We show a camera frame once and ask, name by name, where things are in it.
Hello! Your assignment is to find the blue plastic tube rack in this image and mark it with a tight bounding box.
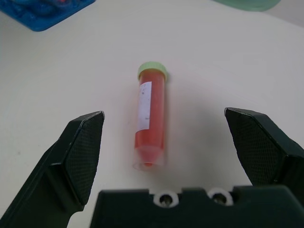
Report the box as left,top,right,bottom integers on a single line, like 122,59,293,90
0,0,96,32

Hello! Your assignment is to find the red liquid centrifuge tube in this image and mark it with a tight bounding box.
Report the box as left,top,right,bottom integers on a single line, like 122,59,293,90
132,61,170,172

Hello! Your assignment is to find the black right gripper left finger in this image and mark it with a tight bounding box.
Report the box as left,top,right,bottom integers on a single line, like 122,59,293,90
0,110,105,228

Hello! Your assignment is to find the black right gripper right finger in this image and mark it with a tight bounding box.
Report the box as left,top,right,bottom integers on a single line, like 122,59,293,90
224,107,304,190

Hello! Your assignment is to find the pale green round object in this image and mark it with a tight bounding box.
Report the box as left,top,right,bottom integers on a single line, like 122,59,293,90
213,0,279,12

